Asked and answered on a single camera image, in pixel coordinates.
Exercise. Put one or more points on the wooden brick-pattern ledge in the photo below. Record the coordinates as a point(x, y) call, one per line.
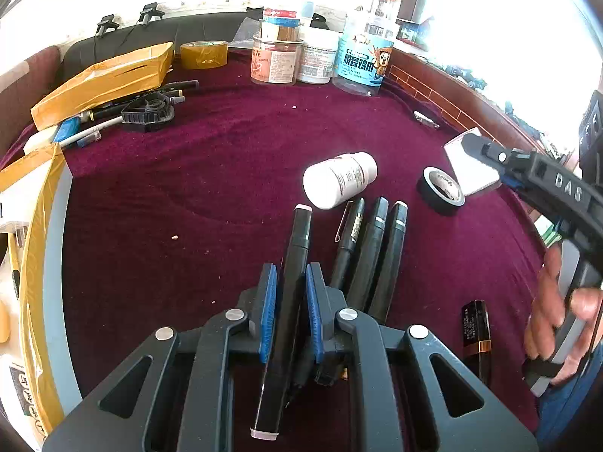
point(447, 94)

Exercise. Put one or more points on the jar with blue lid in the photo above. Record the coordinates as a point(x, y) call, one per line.
point(281, 23)

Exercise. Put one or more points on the black tape roll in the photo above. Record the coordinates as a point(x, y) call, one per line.
point(436, 200)

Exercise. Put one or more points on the maroon sofa cushion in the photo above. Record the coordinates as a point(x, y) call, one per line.
point(33, 70)

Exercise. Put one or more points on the blue plastic item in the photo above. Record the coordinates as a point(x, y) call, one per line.
point(68, 129)

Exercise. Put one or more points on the person's blue clothing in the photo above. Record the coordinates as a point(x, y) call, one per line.
point(570, 409)

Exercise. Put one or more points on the black clip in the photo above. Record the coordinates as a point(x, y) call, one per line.
point(107, 23)
point(150, 12)

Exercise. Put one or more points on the yellow tape roll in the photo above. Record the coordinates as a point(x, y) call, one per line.
point(205, 54)

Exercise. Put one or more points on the large clear jar blue label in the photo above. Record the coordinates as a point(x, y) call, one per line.
point(360, 66)

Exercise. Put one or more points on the small white red-label bottle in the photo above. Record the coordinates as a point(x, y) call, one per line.
point(337, 181)

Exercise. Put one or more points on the white USB charger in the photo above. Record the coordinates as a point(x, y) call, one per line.
point(12, 235)

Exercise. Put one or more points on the light blue container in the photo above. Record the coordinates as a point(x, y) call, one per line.
point(307, 12)

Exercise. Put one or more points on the plain black marker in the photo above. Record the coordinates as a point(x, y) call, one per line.
point(370, 254)

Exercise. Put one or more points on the person's right hand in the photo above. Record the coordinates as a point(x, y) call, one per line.
point(544, 310)

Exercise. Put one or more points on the black ribbed tool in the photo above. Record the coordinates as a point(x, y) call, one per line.
point(148, 110)

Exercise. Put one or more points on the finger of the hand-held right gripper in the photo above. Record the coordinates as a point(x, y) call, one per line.
point(490, 150)
point(513, 180)

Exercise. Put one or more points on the clear plastic bag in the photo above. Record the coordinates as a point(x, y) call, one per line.
point(247, 33)

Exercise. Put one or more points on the black block gold band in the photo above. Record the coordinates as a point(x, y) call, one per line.
point(476, 339)

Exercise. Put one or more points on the black bag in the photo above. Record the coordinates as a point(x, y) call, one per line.
point(319, 21)

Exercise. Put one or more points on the black marker tan cap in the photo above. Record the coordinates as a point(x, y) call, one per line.
point(391, 263)

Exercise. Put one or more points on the small yellow taped tray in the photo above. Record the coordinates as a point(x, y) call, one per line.
point(103, 84)

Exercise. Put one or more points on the black pen with clip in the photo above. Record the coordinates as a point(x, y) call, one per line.
point(346, 245)

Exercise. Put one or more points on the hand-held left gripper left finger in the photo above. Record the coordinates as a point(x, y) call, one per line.
point(269, 310)

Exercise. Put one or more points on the clear jar red lid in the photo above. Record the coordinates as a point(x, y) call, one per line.
point(377, 0)

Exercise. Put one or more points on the metal clip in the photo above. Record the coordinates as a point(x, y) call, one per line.
point(426, 120)

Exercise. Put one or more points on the clear jar orange label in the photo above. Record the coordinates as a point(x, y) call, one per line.
point(275, 63)

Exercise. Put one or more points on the large yellow taped box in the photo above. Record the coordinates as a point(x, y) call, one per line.
point(47, 292)

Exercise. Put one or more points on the white plastic jar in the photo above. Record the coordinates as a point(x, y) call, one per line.
point(316, 59)

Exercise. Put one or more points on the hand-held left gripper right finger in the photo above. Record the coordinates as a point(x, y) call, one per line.
point(314, 310)

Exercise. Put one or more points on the black marker pale cap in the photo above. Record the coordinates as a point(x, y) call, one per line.
point(294, 245)

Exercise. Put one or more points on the white eraser block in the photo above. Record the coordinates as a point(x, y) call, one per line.
point(40, 141)

